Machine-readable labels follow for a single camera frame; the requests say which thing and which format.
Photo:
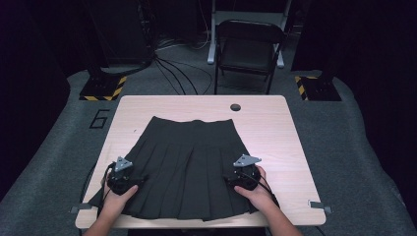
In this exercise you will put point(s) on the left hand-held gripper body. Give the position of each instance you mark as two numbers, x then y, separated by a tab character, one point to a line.
120	177

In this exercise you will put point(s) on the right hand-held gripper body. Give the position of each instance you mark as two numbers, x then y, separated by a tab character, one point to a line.
246	177

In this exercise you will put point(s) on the dark grey pleated skirt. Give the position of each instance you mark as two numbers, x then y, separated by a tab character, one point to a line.
187	170

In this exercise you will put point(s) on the person's right hand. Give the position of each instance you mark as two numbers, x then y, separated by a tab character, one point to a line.
259	196

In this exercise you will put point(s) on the person's left hand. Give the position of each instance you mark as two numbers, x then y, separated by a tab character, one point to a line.
114	201

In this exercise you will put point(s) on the grey tape strip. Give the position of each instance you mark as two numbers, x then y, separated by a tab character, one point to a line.
82	207
319	206

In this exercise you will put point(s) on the dark round table grommet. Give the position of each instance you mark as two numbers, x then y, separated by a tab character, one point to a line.
235	107

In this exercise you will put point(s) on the black stand base hazard stripes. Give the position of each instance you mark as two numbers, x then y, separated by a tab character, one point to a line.
319	88
101	88

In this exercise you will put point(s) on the black folding chair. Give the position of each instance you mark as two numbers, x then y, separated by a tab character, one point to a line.
249	49

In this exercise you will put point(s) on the dark equipment cabinet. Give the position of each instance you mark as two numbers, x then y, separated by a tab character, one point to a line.
121	32

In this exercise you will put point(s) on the white metal desk frame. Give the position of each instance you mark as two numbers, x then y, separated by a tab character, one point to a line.
213	39

